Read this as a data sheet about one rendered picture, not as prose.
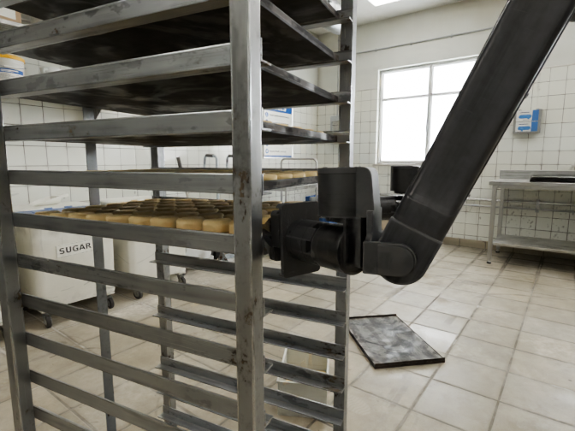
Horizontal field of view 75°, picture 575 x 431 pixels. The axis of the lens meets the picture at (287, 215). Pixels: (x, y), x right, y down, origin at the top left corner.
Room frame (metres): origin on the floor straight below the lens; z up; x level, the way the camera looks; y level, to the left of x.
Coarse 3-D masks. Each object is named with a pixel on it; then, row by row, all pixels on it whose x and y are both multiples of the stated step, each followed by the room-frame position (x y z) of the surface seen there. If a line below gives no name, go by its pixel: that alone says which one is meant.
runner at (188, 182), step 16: (16, 176) 0.78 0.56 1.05; (32, 176) 0.76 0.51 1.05; (48, 176) 0.73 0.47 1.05; (64, 176) 0.71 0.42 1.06; (80, 176) 0.69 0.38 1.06; (96, 176) 0.67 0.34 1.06; (112, 176) 0.66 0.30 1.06; (128, 176) 0.64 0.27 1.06; (144, 176) 0.62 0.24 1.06; (160, 176) 0.61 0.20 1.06; (176, 176) 0.59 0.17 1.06; (192, 176) 0.58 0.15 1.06; (208, 176) 0.57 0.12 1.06; (224, 176) 0.55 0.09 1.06; (208, 192) 0.57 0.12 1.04; (224, 192) 0.55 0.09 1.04
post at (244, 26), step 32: (256, 0) 0.51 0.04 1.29; (256, 32) 0.51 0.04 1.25; (256, 64) 0.51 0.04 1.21; (256, 96) 0.51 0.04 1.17; (256, 128) 0.51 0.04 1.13; (256, 160) 0.51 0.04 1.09; (256, 192) 0.51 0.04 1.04; (256, 224) 0.51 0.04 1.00; (256, 256) 0.51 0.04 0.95; (256, 288) 0.51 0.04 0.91; (256, 320) 0.51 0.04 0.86; (256, 352) 0.50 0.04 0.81; (256, 384) 0.50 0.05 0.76; (256, 416) 0.50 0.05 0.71
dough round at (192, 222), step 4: (192, 216) 0.67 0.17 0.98; (196, 216) 0.67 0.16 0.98; (200, 216) 0.67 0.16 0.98; (176, 220) 0.65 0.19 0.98; (180, 220) 0.63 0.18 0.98; (184, 220) 0.63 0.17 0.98; (188, 220) 0.63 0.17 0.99; (192, 220) 0.63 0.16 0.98; (196, 220) 0.63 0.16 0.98; (200, 220) 0.64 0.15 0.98; (176, 224) 0.64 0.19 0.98; (180, 224) 0.63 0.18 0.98; (184, 224) 0.62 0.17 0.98; (188, 224) 0.62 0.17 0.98; (192, 224) 0.63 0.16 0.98; (196, 224) 0.63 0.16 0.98; (200, 224) 0.64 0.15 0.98; (184, 228) 0.63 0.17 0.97; (188, 228) 0.62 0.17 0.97; (192, 228) 0.63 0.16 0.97; (196, 228) 0.63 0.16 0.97; (200, 228) 0.63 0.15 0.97
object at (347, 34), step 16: (352, 0) 0.90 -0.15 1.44; (352, 32) 0.90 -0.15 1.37; (352, 48) 0.90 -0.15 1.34; (352, 64) 0.90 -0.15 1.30; (352, 80) 0.91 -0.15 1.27; (352, 96) 0.91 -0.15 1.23; (352, 112) 0.91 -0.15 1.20; (352, 128) 0.91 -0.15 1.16; (352, 144) 0.92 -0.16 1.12; (352, 160) 0.92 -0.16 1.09; (336, 272) 0.92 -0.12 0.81; (336, 304) 0.91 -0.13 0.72; (336, 336) 0.91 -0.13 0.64; (336, 368) 0.91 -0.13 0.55; (336, 400) 0.91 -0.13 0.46
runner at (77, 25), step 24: (120, 0) 0.64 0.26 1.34; (144, 0) 0.61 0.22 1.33; (168, 0) 0.59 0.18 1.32; (192, 0) 0.57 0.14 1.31; (216, 0) 0.56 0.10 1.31; (48, 24) 0.72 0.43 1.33; (72, 24) 0.69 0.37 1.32; (96, 24) 0.66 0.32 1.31; (120, 24) 0.65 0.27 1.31; (0, 48) 0.78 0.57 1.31; (24, 48) 0.78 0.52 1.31
